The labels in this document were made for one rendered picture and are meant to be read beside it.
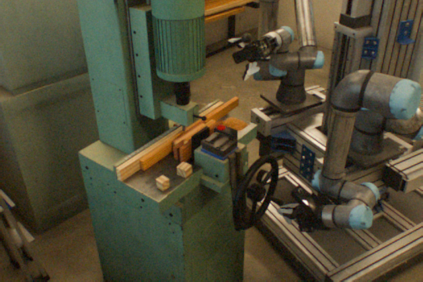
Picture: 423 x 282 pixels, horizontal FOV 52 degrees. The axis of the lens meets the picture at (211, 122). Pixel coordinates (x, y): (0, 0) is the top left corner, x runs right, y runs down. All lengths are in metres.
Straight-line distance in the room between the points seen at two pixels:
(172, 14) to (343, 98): 0.59
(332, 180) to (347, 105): 0.29
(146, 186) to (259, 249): 1.16
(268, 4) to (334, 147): 0.77
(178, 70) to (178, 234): 0.61
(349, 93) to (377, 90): 0.08
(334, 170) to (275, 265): 1.02
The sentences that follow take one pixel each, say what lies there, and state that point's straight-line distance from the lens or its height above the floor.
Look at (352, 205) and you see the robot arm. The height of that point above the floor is 0.87.
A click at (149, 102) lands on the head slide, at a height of 1.07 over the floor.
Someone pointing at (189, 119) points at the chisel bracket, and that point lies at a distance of 1.60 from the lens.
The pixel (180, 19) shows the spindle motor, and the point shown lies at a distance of 1.41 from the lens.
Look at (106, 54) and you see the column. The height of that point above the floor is 1.24.
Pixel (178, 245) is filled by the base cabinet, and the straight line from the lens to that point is 1.71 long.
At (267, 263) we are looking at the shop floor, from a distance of 2.45.
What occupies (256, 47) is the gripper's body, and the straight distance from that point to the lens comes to 1.60.
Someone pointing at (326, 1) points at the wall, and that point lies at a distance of 5.06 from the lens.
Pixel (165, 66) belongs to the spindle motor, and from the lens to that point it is 1.49.
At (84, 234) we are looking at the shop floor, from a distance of 2.69.
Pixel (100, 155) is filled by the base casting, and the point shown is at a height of 0.80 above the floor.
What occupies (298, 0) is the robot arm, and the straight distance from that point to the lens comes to 1.94.
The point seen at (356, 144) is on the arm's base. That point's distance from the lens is 1.86.
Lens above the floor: 1.84
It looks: 31 degrees down
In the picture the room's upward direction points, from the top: straight up
